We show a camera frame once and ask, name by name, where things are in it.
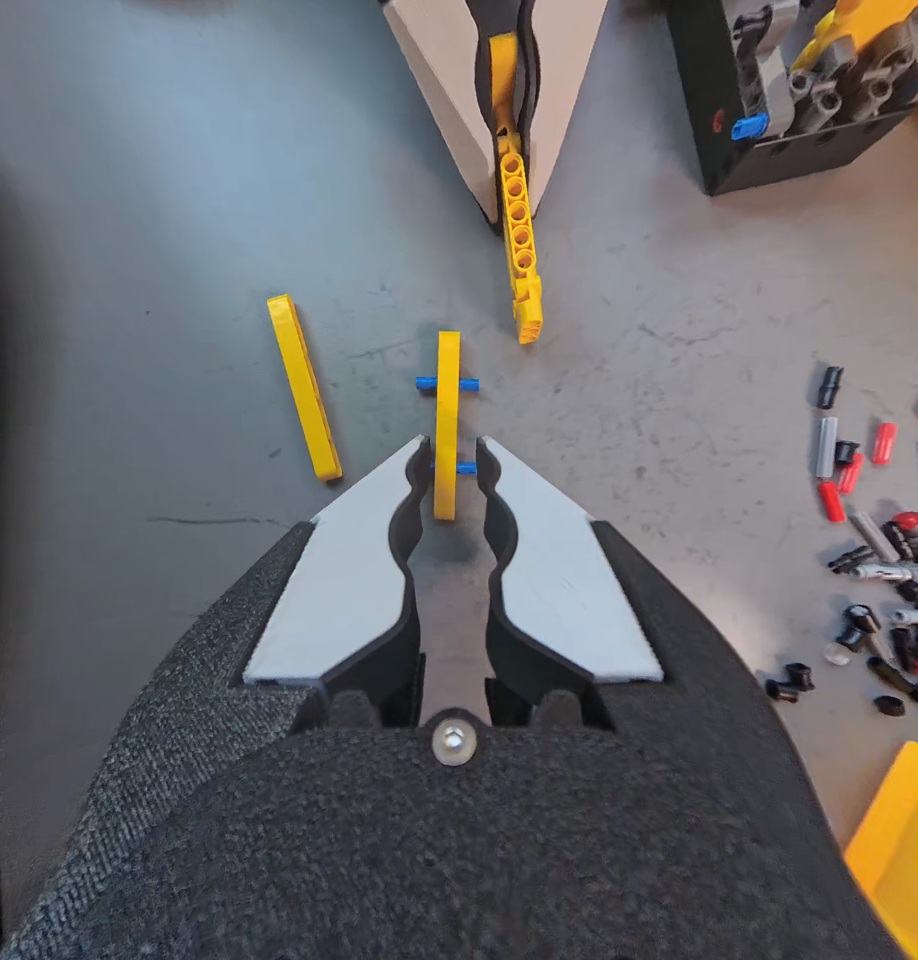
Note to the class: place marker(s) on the blue lego pin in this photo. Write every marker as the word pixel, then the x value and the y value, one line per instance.
pixel 468 469
pixel 427 384

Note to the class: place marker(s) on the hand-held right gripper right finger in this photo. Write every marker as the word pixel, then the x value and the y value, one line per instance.
pixel 564 600

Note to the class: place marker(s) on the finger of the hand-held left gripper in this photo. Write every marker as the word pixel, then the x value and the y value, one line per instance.
pixel 567 75
pixel 436 75

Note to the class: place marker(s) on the small yellow lego beam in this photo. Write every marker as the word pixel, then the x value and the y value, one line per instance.
pixel 530 307

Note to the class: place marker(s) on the pile of small lego pins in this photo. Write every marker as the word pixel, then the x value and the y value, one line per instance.
pixel 894 570

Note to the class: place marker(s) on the black and yellow lego model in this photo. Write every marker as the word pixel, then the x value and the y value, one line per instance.
pixel 729 90

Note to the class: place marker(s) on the yellow plastic bin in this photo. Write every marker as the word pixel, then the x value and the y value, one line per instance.
pixel 901 862

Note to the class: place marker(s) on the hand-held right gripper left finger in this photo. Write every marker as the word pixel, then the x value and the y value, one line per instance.
pixel 339 600

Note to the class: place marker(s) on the yellow lego panel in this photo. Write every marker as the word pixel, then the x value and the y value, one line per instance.
pixel 513 195

